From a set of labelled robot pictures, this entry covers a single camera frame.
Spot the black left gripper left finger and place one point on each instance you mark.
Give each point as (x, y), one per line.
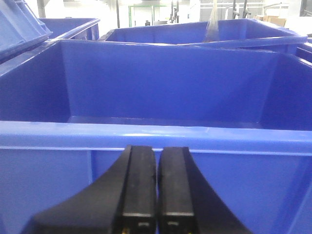
(121, 201)

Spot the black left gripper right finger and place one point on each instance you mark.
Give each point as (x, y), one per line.
(187, 204)

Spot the blue bin middle layer left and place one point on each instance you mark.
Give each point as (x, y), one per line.
(68, 109)

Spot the clear plastic bag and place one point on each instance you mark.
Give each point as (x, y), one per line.
(212, 29)

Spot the blue bin far left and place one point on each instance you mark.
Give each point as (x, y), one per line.
(72, 28)

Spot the blue bin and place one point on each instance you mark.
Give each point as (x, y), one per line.
(72, 28)
(233, 33)

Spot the blue bin behind near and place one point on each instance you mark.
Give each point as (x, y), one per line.
(233, 33)

